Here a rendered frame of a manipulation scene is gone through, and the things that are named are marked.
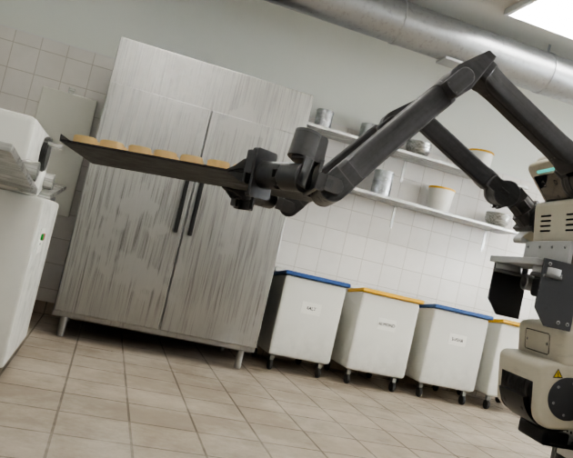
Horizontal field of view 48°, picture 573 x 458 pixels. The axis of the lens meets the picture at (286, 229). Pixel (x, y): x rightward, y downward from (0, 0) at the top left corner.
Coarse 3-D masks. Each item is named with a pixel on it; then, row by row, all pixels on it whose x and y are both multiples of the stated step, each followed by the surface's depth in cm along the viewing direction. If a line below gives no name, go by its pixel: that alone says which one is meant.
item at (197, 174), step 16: (80, 144) 135; (96, 160) 162; (112, 160) 156; (128, 160) 149; (144, 160) 144; (160, 160) 138; (176, 160) 137; (176, 176) 170; (192, 176) 163; (208, 176) 156; (224, 176) 150; (272, 192) 169; (288, 192) 161
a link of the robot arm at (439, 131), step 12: (384, 120) 184; (432, 120) 186; (420, 132) 189; (432, 132) 186; (444, 132) 186; (444, 144) 187; (456, 144) 186; (456, 156) 187; (468, 156) 187; (468, 168) 187; (480, 168) 187; (480, 180) 187; (492, 180) 184; (504, 180) 185; (492, 192) 186; (504, 192) 185; (516, 192) 185; (504, 204) 185
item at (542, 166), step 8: (544, 160) 170; (528, 168) 177; (536, 168) 174; (544, 168) 170; (552, 168) 166; (536, 176) 176; (544, 176) 172; (552, 176) 169; (536, 184) 178; (544, 184) 174; (552, 184) 171; (560, 184) 167; (544, 192) 176; (552, 192) 172; (560, 192) 169; (552, 200) 175
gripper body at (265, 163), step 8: (256, 152) 131; (264, 152) 133; (272, 152) 135; (256, 160) 131; (264, 160) 133; (272, 160) 135; (256, 168) 131; (264, 168) 130; (272, 168) 129; (256, 176) 131; (264, 176) 130; (272, 176) 129; (248, 184) 132; (256, 184) 132; (264, 184) 131; (272, 184) 130; (248, 192) 131; (256, 192) 133; (264, 192) 134; (264, 200) 135
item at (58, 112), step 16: (48, 96) 499; (64, 96) 501; (80, 96) 505; (48, 112) 499; (64, 112) 502; (80, 112) 505; (48, 128) 499; (64, 128) 502; (80, 128) 505; (64, 144) 502; (64, 160) 502; (80, 160) 505; (64, 176) 502; (64, 192) 502; (64, 208) 503
